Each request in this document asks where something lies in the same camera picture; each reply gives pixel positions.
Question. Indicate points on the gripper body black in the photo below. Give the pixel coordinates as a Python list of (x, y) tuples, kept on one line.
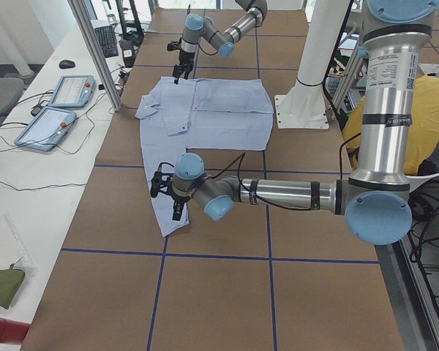
[(185, 58), (179, 199)]

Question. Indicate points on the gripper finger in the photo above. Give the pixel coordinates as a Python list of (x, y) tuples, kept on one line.
[(187, 71), (176, 73), (177, 211)]

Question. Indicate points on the blue white striped shirt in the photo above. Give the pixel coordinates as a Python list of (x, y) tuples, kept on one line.
[(202, 114)]

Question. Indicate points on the black keyboard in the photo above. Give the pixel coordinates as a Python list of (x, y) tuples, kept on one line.
[(107, 40)]

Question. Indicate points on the upper blue teach pendant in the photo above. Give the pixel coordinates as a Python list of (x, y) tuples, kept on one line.
[(72, 91)]

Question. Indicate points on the blue teach pendant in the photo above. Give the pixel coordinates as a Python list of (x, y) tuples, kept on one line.
[(47, 129), (72, 91)]

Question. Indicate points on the black computer mouse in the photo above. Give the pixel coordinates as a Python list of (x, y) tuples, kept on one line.
[(66, 64)]

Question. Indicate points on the lower blue teach pendant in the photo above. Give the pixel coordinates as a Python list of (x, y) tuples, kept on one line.
[(47, 129)]

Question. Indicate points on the green cloth pouch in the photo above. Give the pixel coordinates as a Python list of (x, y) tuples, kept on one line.
[(10, 281)]

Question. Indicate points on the red cylinder object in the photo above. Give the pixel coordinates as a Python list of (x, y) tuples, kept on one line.
[(13, 332)]

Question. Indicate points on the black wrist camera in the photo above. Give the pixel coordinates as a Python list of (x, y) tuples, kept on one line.
[(161, 181), (174, 45)]

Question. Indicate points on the aluminium frame post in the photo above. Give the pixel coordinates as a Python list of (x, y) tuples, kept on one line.
[(83, 20)]

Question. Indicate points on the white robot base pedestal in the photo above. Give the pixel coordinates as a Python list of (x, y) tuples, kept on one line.
[(303, 107)]

